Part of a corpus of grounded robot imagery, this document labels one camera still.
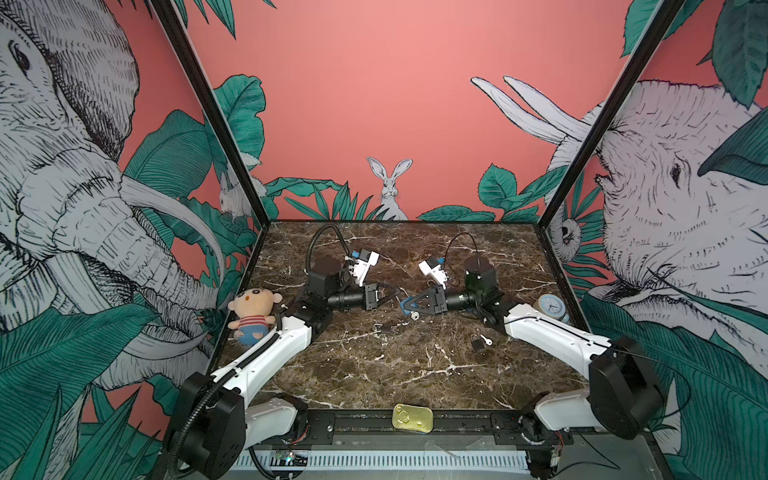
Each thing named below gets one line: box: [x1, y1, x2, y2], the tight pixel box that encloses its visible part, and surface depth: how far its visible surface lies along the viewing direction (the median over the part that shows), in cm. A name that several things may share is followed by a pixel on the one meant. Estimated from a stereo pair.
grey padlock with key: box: [373, 322, 391, 334], surface depth 94 cm
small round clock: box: [533, 293, 570, 324], surface depth 95 cm
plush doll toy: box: [227, 288, 283, 346], surface depth 90 cm
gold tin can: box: [392, 403, 434, 434], surface depth 73 cm
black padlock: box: [470, 333, 486, 352], surface depth 92 cm
